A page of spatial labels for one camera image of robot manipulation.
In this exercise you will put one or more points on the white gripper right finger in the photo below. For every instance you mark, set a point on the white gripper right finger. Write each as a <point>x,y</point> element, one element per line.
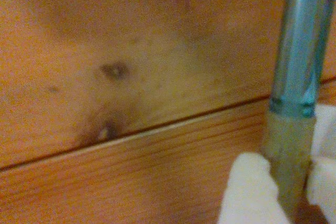
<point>324,155</point>

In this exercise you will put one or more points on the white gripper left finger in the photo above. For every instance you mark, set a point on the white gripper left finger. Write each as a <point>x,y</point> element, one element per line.
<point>246,195</point>

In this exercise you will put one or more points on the green mechanical pencil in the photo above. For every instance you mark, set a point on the green mechanical pencil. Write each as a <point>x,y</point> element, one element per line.
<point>299,51</point>

